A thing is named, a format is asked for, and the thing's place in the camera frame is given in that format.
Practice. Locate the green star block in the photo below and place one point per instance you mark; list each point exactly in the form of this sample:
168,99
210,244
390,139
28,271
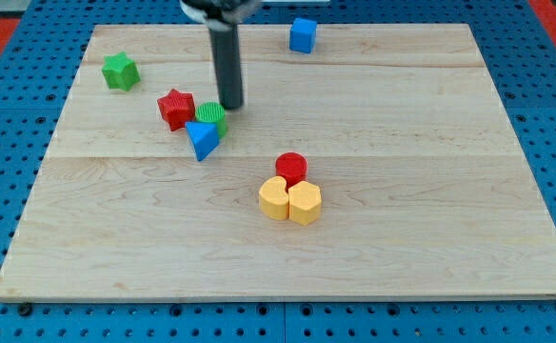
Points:
120,72

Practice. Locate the red cylinder block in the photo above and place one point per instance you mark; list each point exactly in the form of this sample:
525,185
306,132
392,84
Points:
292,166

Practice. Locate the yellow hexagon block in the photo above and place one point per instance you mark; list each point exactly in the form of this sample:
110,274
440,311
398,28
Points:
305,203

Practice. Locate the yellow crescent block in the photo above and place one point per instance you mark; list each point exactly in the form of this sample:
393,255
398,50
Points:
273,198

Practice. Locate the green cylinder block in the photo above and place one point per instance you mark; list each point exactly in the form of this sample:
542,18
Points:
213,113

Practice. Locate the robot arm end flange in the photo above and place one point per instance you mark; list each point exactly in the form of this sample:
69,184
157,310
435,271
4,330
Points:
223,11

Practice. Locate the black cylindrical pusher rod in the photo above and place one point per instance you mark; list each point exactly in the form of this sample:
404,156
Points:
225,49

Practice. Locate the blue cube block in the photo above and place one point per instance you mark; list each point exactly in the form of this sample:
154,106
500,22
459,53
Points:
302,35

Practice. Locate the blue triangle block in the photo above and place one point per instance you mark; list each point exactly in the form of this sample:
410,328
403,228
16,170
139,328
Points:
204,138

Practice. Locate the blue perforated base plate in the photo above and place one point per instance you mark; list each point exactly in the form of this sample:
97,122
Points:
36,71

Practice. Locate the wooden board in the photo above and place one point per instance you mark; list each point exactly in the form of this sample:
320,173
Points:
426,192

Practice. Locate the red star block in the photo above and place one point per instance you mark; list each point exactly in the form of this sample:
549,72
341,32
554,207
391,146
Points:
177,108

